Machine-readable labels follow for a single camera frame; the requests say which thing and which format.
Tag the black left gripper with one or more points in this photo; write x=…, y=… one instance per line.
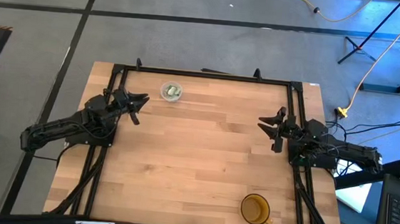
x=123, y=102

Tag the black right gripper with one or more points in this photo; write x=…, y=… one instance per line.
x=288, y=129

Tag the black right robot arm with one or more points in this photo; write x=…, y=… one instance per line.
x=354, y=152

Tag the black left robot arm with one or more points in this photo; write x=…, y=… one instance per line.
x=59, y=127

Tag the amber glass mug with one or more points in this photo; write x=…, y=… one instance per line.
x=255, y=209

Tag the white box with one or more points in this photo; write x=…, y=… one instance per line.
x=356, y=197

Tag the black metal bar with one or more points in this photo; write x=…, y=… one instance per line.
x=390, y=170

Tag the black tripod stand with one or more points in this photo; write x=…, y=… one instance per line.
x=370, y=32

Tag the black aluminium table frame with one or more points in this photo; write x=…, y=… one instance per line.
x=206, y=75

